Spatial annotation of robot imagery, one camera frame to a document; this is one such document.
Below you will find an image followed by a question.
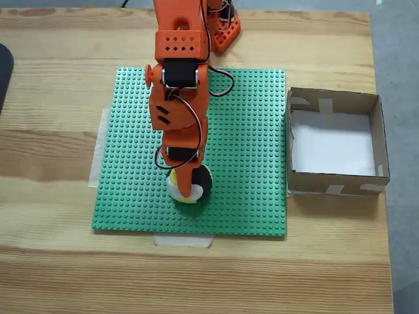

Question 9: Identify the yellow black white ball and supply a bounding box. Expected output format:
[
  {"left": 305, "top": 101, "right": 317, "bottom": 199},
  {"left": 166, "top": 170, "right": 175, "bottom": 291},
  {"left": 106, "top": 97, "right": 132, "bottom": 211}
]
[{"left": 166, "top": 165, "right": 213, "bottom": 204}]

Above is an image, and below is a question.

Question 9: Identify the brown cardboard box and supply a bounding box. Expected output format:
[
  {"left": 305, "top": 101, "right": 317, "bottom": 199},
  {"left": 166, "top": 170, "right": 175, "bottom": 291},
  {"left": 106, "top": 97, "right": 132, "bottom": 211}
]
[{"left": 286, "top": 86, "right": 391, "bottom": 196}]

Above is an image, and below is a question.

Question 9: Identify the short masking tape strip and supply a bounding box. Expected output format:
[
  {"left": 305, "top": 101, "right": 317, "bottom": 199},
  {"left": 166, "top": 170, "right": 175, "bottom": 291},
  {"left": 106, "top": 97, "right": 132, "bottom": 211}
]
[{"left": 153, "top": 234, "right": 214, "bottom": 249}]

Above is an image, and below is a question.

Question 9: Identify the green studded baseplate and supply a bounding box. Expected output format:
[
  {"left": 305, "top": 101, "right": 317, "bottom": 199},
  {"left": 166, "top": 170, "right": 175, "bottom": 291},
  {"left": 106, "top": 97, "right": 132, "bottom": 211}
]
[{"left": 91, "top": 67, "right": 288, "bottom": 238}]

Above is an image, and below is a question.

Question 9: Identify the long masking tape strip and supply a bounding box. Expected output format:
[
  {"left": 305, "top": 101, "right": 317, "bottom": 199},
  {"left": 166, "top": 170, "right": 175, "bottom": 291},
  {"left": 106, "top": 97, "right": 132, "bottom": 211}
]
[{"left": 88, "top": 104, "right": 112, "bottom": 189}]

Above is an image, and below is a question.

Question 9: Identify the white paper sheet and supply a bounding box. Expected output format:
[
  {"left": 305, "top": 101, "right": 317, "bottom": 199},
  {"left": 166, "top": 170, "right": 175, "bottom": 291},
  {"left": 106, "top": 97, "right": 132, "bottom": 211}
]
[{"left": 290, "top": 110, "right": 376, "bottom": 177}]

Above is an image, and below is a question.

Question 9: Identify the black curved object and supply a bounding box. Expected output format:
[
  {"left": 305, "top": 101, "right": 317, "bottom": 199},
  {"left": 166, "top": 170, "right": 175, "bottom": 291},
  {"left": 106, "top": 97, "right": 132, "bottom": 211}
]
[{"left": 0, "top": 42, "right": 14, "bottom": 115}]

